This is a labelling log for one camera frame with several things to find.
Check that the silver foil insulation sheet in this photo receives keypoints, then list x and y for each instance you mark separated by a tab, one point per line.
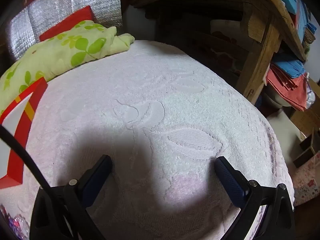
100	2

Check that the red cushion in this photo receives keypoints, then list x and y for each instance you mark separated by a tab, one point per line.
67	22

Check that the dark wooden box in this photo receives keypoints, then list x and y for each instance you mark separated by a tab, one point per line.
306	152

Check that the wicker basket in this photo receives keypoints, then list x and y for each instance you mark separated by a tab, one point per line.
310	36

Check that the white cloth with red flowers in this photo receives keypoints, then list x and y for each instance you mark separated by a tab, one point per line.
225	42

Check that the stack of blue paper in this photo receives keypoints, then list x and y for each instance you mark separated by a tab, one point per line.
290	67

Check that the pink floral cloth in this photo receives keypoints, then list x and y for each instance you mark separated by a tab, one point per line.
307	182

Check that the red cardboard box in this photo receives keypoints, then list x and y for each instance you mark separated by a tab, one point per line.
23	130

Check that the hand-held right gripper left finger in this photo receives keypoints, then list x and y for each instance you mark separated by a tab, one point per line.
96	182

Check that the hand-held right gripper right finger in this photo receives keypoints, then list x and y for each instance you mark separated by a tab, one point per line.
231	182

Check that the green floral pillow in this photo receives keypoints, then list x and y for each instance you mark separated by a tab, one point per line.
62	45

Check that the wooden shelf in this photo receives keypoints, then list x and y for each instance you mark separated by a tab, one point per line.
260	62

